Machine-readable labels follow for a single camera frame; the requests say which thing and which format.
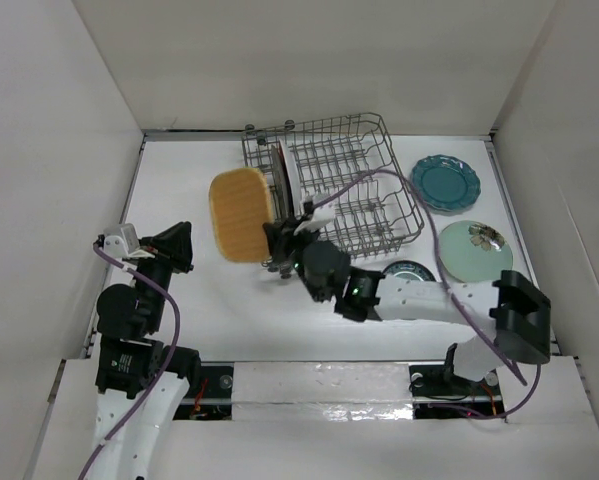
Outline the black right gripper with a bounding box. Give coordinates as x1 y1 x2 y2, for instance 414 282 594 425
266 215 326 302

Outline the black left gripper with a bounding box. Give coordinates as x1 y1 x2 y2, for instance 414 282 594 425
130 219 194 329

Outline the grey reindeer plate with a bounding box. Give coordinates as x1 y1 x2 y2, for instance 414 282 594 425
270 147 292 219

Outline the woven bamboo tray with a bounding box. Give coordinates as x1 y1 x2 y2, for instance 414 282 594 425
209 167 274 263

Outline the red and teal floral plate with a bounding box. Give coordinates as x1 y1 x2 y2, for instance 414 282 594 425
278 140 303 216

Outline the small blue patterned plate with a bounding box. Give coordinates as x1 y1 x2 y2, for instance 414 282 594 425
383 260 436 282

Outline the light green flower plate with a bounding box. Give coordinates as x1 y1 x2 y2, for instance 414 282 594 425
439 220 513 283

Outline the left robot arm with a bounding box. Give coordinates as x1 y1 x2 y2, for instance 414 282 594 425
79 221 202 479

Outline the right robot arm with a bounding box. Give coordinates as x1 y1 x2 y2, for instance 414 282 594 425
263 221 551 393

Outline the dark teal scalloped plate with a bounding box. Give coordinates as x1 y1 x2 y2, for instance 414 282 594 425
410 154 481 212

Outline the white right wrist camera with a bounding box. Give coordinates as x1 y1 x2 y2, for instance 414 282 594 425
294 193 335 236

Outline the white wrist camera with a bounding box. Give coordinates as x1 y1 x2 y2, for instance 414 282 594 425
294 193 335 236
102 223 141 259

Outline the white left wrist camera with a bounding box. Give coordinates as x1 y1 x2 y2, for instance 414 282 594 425
102 223 141 259

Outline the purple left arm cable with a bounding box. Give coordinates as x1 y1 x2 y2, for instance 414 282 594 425
76 242 183 480

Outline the grey wire dish rack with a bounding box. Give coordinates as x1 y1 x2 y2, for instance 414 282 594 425
241 113 424 259

